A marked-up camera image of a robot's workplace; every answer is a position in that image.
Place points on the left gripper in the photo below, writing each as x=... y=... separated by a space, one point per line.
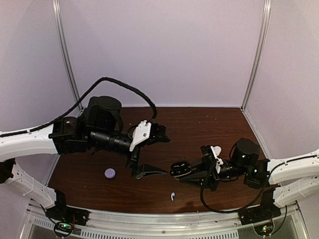
x=147 y=170

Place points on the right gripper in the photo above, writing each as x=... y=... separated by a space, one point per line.
x=211 y=181

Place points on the black charging case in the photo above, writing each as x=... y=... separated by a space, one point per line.
x=180 y=169

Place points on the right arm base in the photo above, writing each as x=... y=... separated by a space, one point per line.
x=261 y=217

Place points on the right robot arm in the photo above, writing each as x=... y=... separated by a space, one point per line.
x=280 y=181

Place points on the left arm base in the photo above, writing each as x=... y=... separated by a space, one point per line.
x=67 y=221

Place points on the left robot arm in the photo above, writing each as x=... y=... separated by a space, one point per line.
x=100 y=127

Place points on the white charging case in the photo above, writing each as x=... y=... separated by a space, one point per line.
x=217 y=150

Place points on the purple round charging case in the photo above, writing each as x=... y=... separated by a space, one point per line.
x=110 y=173

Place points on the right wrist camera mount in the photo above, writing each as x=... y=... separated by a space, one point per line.
x=209 y=156

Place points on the front aluminium rail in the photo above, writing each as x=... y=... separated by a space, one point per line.
x=205 y=225

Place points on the left aluminium frame post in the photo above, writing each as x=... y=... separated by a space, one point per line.
x=64 y=49

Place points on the aluminium frame post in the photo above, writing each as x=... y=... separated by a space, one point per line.
x=265 y=21
x=64 y=49

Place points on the right aluminium frame post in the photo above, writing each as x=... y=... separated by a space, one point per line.
x=265 y=21

